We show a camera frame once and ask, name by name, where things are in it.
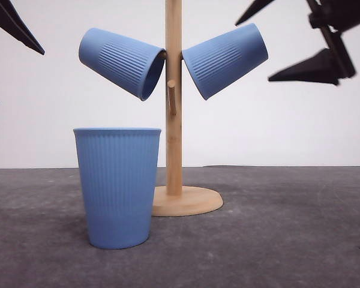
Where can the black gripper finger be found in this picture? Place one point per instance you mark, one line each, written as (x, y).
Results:
(12, 23)

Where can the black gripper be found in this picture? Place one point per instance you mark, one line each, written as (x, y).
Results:
(332, 17)

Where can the blue ribbed cup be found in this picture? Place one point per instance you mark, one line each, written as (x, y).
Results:
(219, 62)
(133, 67)
(119, 168)

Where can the wooden cup tree stand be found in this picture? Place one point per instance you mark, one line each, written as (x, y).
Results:
(176, 200)

